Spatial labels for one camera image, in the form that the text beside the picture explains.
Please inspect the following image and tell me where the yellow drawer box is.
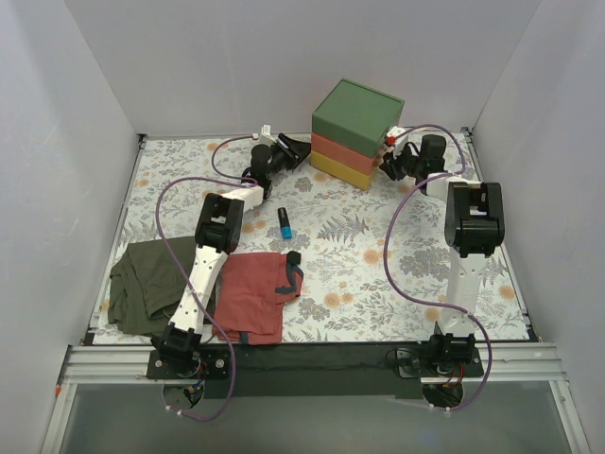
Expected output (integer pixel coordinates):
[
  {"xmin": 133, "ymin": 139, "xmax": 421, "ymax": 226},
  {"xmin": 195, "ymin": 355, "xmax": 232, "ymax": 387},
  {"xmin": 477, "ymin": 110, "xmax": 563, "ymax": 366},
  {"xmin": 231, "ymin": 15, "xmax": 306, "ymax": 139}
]
[{"xmin": 310, "ymin": 150, "xmax": 376, "ymax": 190}]

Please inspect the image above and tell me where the red drawer box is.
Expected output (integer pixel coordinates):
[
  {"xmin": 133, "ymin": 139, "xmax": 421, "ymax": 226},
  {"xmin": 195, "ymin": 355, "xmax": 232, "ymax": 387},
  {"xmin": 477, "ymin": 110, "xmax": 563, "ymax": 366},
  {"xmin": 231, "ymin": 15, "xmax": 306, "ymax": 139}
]
[{"xmin": 311, "ymin": 132, "xmax": 381, "ymax": 175}]

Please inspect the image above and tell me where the green drawer box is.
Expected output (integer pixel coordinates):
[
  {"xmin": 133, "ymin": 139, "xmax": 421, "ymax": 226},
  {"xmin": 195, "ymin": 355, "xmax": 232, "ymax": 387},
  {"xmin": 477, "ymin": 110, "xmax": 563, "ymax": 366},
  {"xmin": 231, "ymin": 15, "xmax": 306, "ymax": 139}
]
[{"xmin": 311, "ymin": 79, "xmax": 405, "ymax": 157}]

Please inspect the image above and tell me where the blue cap highlighter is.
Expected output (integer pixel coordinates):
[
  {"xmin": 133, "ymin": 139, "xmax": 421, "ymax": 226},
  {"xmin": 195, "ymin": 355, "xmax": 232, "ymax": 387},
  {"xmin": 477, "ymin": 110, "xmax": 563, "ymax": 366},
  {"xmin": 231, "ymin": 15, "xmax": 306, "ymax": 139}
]
[{"xmin": 277, "ymin": 207, "xmax": 293, "ymax": 240}]

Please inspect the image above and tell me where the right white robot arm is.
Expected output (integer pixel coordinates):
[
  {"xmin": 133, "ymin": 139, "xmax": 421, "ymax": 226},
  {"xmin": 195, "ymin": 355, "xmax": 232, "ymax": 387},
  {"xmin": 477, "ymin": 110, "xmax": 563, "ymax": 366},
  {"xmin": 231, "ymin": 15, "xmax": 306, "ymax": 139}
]
[{"xmin": 379, "ymin": 127, "xmax": 505, "ymax": 376}]

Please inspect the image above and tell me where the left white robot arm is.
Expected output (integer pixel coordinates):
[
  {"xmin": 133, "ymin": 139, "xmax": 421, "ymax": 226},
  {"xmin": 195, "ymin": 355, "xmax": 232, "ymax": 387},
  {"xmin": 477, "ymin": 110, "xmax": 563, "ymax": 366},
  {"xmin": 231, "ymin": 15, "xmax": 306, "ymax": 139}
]
[{"xmin": 152, "ymin": 126, "xmax": 311, "ymax": 378}]

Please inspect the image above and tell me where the red folded shirt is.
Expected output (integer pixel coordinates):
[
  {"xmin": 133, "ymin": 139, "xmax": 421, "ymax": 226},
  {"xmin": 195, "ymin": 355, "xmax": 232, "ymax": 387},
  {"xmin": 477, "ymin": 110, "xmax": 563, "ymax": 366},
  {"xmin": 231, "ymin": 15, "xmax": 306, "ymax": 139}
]
[{"xmin": 212, "ymin": 251, "xmax": 303, "ymax": 345}]

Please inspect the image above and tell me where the olive green shirt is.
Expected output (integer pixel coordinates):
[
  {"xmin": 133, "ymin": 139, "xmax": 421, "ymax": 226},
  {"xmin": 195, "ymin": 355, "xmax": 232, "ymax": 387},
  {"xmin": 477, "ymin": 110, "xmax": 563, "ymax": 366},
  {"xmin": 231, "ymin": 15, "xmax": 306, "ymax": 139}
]
[{"xmin": 108, "ymin": 236, "xmax": 196, "ymax": 336}]

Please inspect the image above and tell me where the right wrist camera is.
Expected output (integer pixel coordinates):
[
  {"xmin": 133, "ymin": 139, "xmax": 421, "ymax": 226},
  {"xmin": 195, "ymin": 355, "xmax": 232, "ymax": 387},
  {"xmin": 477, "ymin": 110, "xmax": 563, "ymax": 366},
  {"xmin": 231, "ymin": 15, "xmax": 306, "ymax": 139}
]
[{"xmin": 385, "ymin": 126, "xmax": 408, "ymax": 157}]

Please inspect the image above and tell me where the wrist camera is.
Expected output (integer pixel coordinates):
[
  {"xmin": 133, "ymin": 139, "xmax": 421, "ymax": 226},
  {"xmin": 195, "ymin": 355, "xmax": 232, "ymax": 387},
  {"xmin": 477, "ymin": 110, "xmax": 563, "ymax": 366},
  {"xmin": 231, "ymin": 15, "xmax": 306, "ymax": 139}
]
[
  {"xmin": 252, "ymin": 124, "xmax": 276, "ymax": 147},
  {"xmin": 385, "ymin": 126, "xmax": 408, "ymax": 157}
]

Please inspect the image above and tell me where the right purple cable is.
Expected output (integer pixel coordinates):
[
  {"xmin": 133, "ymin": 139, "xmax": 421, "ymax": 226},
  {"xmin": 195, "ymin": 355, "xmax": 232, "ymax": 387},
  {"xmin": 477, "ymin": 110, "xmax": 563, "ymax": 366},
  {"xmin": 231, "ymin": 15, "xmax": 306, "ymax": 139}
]
[{"xmin": 382, "ymin": 123, "xmax": 493, "ymax": 412}]

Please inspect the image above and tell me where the purple cable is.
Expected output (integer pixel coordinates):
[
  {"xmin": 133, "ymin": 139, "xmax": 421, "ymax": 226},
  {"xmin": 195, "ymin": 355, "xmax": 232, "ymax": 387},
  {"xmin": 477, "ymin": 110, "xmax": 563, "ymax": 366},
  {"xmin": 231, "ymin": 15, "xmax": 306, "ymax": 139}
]
[
  {"xmin": 382, "ymin": 123, "xmax": 493, "ymax": 412},
  {"xmin": 155, "ymin": 134, "xmax": 264, "ymax": 423}
]

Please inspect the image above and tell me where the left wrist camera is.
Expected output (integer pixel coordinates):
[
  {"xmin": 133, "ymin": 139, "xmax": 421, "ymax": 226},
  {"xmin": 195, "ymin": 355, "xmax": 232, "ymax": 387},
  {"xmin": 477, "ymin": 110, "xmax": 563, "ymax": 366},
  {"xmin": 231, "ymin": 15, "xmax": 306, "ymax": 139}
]
[{"xmin": 252, "ymin": 124, "xmax": 276, "ymax": 147}]

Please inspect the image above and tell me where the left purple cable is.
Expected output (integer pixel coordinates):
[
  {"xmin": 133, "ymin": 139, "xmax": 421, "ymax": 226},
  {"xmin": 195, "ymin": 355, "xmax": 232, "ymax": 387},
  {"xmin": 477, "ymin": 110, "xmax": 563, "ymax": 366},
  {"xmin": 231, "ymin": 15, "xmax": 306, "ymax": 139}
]
[{"xmin": 155, "ymin": 134, "xmax": 264, "ymax": 423}]

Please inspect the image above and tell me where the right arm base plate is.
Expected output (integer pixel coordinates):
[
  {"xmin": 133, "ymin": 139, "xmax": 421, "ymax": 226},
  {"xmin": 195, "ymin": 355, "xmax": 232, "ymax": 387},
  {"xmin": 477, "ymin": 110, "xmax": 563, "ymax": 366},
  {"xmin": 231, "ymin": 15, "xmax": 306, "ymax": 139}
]
[{"xmin": 394, "ymin": 341, "xmax": 484, "ymax": 378}]

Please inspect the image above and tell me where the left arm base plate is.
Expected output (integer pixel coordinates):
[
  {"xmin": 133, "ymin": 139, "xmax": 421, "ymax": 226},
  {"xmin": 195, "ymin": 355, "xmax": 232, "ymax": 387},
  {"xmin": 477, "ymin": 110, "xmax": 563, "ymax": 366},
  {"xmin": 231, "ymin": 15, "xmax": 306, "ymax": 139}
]
[{"xmin": 146, "ymin": 338, "xmax": 231, "ymax": 380}]

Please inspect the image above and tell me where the aluminium frame rail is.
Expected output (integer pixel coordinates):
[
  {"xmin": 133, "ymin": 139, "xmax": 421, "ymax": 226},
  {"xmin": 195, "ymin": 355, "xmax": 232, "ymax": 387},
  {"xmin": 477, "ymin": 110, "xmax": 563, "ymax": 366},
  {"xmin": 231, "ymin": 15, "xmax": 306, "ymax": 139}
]
[{"xmin": 43, "ymin": 342, "xmax": 591, "ymax": 453}]

